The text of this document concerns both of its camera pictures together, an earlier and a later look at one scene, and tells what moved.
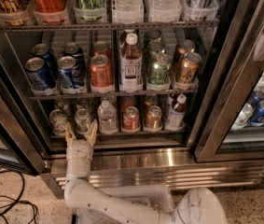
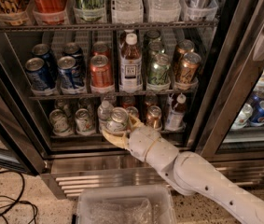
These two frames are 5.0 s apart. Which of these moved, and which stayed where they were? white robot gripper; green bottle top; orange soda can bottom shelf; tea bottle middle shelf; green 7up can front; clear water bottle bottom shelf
Moved: white robot gripper; green 7up can front
Stayed: green bottle top; clear water bottle bottom shelf; orange soda can bottom shelf; tea bottle middle shelf
